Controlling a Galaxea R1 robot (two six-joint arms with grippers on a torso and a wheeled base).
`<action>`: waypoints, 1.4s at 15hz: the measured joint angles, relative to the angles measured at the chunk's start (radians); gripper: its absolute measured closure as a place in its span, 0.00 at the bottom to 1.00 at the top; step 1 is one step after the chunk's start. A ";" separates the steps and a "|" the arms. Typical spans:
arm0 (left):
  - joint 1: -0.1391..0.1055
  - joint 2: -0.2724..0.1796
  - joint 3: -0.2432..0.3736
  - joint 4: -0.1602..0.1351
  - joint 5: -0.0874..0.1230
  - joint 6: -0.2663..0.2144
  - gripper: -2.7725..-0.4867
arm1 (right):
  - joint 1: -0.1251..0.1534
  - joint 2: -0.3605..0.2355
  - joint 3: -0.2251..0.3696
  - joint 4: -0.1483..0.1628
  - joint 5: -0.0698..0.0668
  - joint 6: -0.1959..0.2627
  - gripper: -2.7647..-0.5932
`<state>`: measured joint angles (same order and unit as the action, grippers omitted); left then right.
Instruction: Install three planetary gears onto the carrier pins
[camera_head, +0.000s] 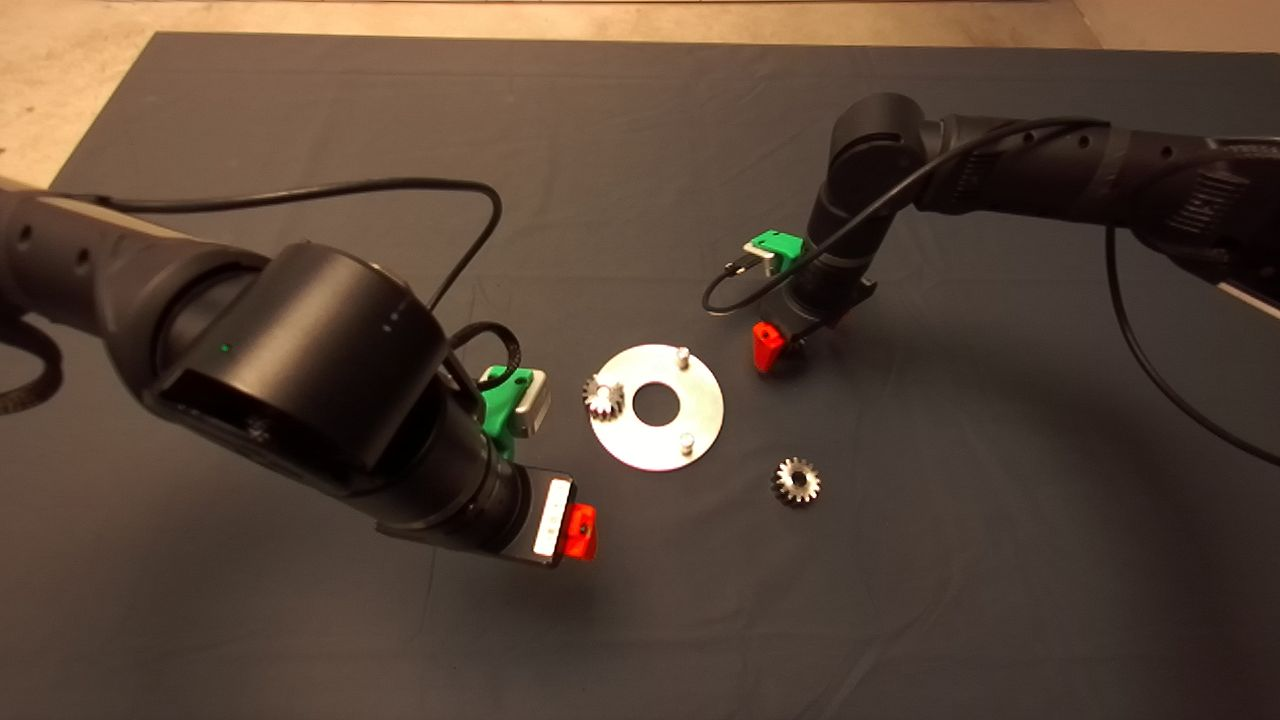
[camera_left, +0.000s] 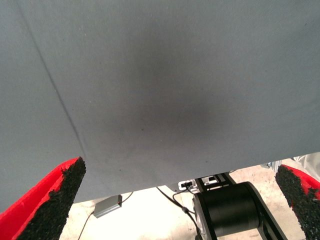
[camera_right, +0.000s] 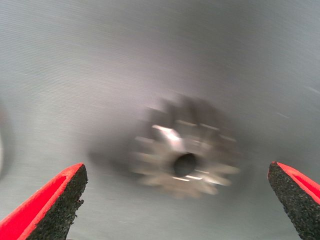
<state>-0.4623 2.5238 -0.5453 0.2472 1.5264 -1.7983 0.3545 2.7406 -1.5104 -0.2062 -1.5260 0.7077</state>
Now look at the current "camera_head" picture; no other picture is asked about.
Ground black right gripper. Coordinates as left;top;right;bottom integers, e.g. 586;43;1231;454
752;270;879;374

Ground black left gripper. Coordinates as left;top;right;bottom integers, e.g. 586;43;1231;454
378;462;599;569

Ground small steel planetary gear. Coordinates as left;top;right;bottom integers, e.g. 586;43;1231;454
582;375;627;421
771;457;822;507

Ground round metal carrier plate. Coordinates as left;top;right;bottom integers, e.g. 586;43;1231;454
590;344;724;472

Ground dark grey table cloth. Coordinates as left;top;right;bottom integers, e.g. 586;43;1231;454
0;33;1280;720

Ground right green camera mount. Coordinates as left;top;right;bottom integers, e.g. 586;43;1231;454
750;230;806;276

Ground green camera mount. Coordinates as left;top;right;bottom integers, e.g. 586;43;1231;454
478;365;531;461
750;230;806;276

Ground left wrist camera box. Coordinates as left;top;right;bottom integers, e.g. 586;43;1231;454
510;368;551;436

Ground left green camera mount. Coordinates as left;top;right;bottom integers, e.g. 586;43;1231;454
478;365;531;461

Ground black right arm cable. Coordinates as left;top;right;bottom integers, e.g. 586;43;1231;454
1105;140;1280;466

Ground left camera black cable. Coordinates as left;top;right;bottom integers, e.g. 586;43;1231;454
95;180;526;396

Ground thick braided black cable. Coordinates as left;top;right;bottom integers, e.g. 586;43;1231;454
0;320;63;416

